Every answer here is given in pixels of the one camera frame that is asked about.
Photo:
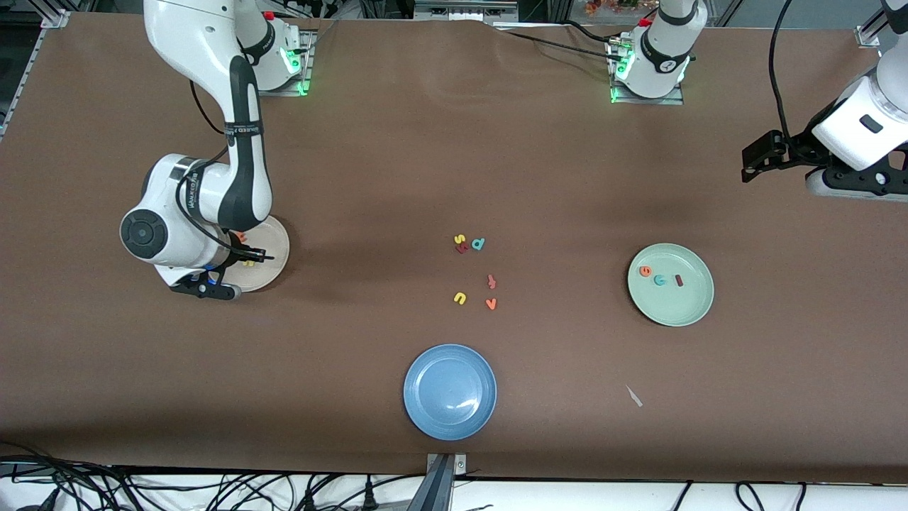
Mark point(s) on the brown table cover sheet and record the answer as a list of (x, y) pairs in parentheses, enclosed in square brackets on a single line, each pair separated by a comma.
[(454, 142)]

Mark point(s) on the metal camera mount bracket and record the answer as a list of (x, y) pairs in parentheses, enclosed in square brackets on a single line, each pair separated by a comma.
[(443, 465)]

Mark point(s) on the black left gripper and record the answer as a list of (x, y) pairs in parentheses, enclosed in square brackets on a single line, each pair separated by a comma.
[(797, 145)]

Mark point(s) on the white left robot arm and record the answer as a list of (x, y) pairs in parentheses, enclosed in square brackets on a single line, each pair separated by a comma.
[(663, 64)]

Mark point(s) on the black power plug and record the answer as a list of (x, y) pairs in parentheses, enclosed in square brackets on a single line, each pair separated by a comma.
[(369, 497), (310, 498)]

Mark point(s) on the aluminium frame profile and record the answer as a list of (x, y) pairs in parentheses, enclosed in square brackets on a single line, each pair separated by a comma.
[(28, 67), (867, 37)]

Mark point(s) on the grey power strip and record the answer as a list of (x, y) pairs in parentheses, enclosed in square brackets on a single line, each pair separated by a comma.
[(461, 11)]

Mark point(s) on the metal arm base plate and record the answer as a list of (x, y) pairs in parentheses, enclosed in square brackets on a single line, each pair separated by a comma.
[(305, 89), (674, 101)]

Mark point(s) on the orange patterned object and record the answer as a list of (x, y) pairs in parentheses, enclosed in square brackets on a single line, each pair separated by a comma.
[(617, 6)]

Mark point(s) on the green plate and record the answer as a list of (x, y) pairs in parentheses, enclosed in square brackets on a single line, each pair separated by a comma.
[(670, 301)]

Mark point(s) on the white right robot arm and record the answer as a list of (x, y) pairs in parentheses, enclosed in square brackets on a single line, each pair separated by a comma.
[(241, 177)]

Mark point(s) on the blue plate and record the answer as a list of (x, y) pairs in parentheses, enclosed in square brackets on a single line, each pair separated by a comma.
[(450, 392)]

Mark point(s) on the small white paper scrap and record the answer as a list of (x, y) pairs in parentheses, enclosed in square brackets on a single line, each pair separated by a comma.
[(634, 397)]

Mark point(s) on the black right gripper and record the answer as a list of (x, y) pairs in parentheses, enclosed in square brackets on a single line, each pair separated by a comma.
[(237, 251)]

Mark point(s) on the beige brown plate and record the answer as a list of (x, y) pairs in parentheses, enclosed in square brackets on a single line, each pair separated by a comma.
[(275, 245)]

